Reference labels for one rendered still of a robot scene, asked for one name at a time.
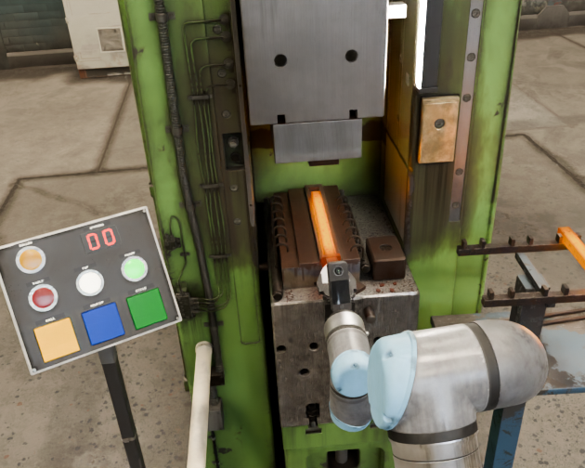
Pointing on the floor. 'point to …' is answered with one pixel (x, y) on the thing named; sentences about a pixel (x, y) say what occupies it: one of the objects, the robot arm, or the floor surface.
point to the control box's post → (109, 359)
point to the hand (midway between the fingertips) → (331, 264)
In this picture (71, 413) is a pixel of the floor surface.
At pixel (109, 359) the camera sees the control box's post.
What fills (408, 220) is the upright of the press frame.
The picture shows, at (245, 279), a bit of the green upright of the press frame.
